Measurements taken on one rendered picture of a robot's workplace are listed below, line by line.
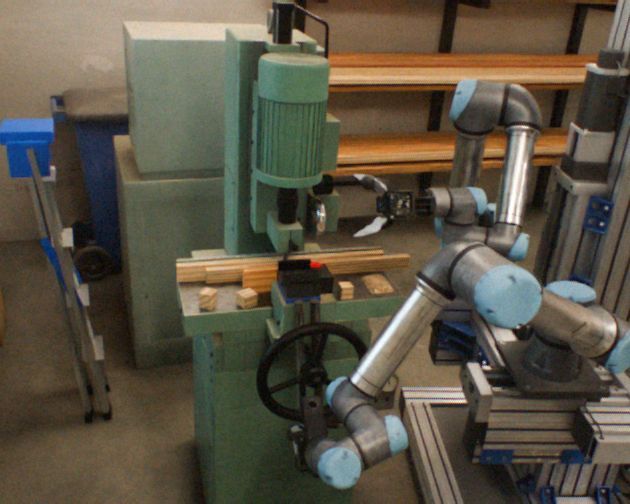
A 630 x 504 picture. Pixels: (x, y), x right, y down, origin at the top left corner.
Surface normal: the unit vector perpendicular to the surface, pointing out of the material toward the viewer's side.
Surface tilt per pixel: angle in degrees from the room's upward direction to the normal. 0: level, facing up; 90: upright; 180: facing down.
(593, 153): 90
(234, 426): 90
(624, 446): 90
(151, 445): 0
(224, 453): 90
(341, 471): 60
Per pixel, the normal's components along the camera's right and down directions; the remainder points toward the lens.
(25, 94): 0.32, 0.44
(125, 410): 0.07, -0.90
